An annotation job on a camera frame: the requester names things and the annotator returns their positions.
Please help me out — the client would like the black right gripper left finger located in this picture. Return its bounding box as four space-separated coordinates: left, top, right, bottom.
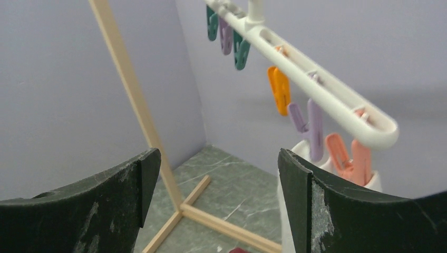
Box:
1 148 161 252

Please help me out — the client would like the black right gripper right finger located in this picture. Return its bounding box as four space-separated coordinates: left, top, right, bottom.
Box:
278 149 446 252

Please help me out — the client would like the white sock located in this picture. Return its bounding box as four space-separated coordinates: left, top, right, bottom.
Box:
291 140 334 173
277 158 382 252

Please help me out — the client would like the white plastic clip hanger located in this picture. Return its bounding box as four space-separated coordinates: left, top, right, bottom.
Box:
206 1 399 150

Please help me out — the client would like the wooden drying rack frame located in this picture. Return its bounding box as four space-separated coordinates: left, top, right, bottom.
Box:
89 0 282 252

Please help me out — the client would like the beige purple striped sock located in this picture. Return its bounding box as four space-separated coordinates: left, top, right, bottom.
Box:
228 247 250 253

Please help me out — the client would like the purple clip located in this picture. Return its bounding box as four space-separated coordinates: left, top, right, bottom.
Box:
219 17 233 55
287 99 324 162

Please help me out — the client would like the teal clip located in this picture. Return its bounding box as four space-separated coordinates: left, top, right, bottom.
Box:
233 30 250 71
206 6 219 41

